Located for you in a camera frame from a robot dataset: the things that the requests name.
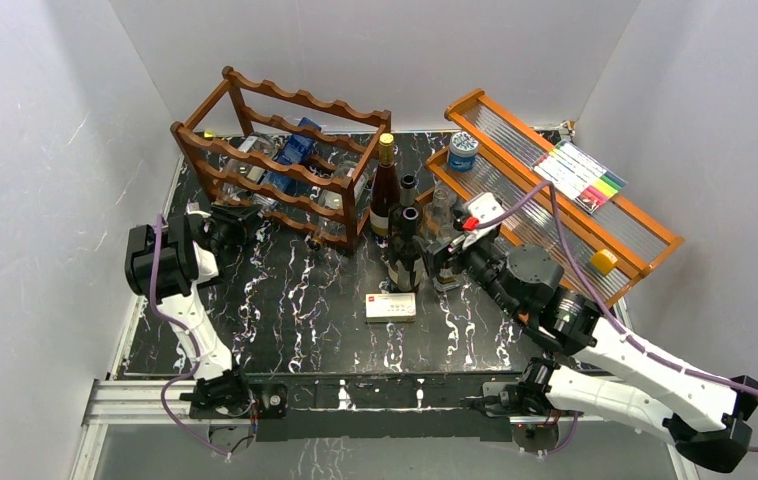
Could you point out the blue patterned bottle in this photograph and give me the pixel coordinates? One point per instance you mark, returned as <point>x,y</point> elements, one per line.
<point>296,150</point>

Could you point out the dark red wine bottle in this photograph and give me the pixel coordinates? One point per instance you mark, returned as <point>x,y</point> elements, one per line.
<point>385,187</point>

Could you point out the clear bottle gold label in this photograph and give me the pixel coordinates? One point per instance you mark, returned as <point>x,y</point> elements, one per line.
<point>447,278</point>

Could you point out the blue lidded jar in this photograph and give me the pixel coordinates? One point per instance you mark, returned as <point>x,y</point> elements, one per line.
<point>463,150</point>

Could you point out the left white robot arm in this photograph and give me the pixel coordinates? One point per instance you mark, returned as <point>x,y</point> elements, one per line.
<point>170,262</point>

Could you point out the white rectangular box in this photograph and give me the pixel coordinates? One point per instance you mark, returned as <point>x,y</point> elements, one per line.
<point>390,307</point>

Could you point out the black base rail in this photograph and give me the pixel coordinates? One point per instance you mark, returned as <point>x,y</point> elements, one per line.
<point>386,404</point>

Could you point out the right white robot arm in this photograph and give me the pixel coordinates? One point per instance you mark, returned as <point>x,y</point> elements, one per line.
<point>706,422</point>

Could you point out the pack of coloured markers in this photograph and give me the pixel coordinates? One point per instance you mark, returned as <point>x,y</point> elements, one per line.
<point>579,177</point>

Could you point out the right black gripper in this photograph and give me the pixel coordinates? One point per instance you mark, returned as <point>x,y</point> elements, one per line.
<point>459,256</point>

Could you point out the aluminium frame rail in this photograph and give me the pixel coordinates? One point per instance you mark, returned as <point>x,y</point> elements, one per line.
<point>151,402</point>

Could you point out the brown wooden wine rack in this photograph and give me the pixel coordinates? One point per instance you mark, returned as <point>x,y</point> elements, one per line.
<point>311,184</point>

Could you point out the dark bottle cream label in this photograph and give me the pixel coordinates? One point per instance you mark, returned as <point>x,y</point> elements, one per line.
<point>406,268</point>

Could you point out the green wine bottle brown label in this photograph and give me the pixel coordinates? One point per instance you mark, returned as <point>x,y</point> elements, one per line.
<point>408,185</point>

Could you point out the clear glass bottle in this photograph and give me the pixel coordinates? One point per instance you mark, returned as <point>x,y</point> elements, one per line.
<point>438,214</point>

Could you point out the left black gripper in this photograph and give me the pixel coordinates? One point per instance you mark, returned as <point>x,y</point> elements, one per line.
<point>236,216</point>

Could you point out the orange tiered display shelf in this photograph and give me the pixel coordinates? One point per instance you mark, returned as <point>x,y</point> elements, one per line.
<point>504,165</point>

